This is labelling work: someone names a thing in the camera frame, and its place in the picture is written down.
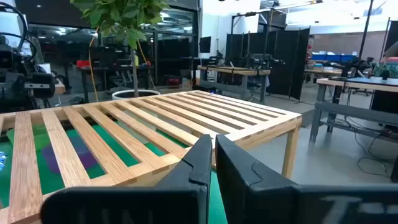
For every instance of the blue storage bin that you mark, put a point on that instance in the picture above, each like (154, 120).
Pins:
(334, 57)

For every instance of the white plant pot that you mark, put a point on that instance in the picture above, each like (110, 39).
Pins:
(124, 94)

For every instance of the black folding partition screen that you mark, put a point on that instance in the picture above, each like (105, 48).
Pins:
(289, 62)

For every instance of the grey workbench with wooden top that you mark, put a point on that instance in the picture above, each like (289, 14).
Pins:
(342, 110)
(236, 71)

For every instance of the wooden slatted shelf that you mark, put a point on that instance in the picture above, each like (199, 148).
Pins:
(102, 155)

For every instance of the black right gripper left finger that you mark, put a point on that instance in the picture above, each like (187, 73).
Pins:
(186, 202)

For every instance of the black background table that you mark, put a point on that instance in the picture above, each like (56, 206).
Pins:
(115, 69)

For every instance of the green leafy potted tree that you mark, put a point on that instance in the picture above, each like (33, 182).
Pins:
(124, 18)

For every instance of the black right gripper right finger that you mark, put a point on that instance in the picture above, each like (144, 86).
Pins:
(248, 193)

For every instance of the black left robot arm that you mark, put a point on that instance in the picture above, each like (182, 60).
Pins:
(15, 87)

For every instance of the green table mat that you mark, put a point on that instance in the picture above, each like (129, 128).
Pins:
(217, 202)

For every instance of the blue patterned paper bowl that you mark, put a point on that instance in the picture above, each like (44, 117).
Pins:
(2, 160)

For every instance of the purple plastic bowl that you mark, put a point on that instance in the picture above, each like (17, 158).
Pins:
(88, 160)

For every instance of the black wall monitor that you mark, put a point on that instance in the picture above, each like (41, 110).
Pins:
(205, 44)

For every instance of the black background robot arm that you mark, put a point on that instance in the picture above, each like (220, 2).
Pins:
(351, 66)

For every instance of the red box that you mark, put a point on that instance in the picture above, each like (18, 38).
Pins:
(83, 63)

